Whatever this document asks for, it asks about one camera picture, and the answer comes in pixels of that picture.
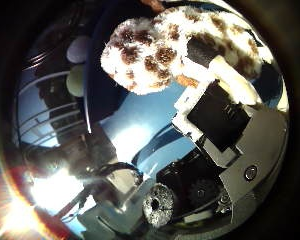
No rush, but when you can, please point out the white brown-spotted giraffe plush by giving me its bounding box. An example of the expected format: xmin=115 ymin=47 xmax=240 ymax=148
xmin=99 ymin=5 xmax=274 ymax=98

